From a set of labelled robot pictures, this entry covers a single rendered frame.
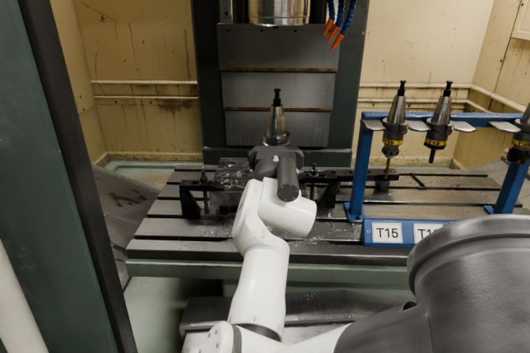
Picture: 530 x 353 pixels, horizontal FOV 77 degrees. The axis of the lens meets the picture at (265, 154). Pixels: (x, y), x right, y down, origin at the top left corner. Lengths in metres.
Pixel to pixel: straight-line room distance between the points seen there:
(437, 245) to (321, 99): 1.26
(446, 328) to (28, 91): 0.33
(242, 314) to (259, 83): 1.09
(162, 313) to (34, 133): 0.92
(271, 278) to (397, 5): 1.57
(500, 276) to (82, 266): 0.37
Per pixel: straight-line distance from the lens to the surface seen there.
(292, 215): 0.55
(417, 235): 1.01
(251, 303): 0.45
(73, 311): 0.48
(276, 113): 0.74
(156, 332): 1.15
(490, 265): 0.20
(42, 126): 0.34
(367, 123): 0.90
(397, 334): 0.21
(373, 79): 1.87
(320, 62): 1.40
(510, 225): 0.20
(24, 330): 0.45
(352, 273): 0.95
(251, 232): 0.50
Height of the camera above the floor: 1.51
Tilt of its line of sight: 25 degrees down
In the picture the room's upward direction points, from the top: straight up
